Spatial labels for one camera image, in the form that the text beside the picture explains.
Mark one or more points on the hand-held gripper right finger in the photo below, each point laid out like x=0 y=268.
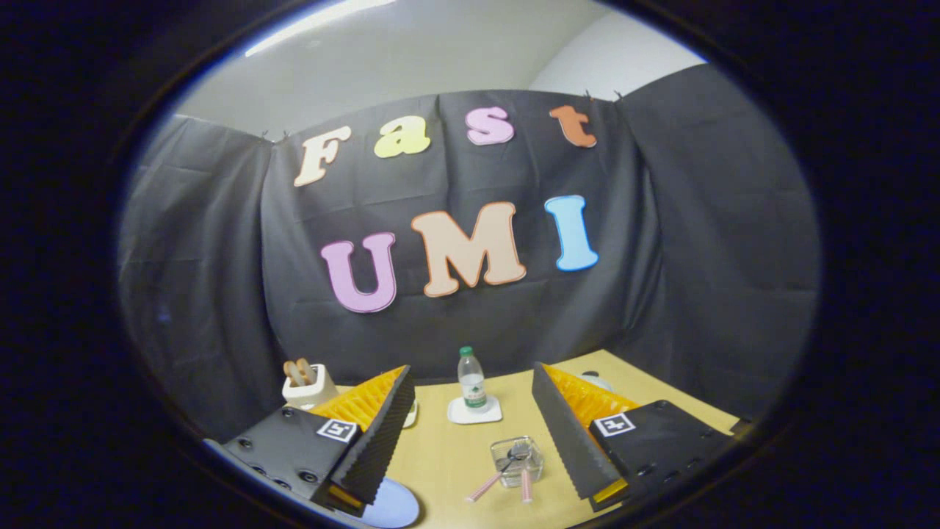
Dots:
x=565 y=441

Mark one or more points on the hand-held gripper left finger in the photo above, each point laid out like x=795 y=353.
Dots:
x=382 y=441

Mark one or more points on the white divided snack dish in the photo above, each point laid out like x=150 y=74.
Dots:
x=411 y=415

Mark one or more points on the pale green oval plate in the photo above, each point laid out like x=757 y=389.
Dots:
x=598 y=382

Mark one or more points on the blue round plate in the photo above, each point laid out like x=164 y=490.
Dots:
x=396 y=507

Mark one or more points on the white square coaster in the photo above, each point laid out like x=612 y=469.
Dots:
x=459 y=415

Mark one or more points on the cream toaster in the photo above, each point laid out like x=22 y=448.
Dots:
x=316 y=393

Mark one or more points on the toasted bread slice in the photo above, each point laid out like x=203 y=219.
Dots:
x=292 y=373
x=307 y=370

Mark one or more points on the clear plastic water bottle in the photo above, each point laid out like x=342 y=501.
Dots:
x=472 y=382

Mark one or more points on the black table clamp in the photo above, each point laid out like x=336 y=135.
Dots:
x=742 y=426

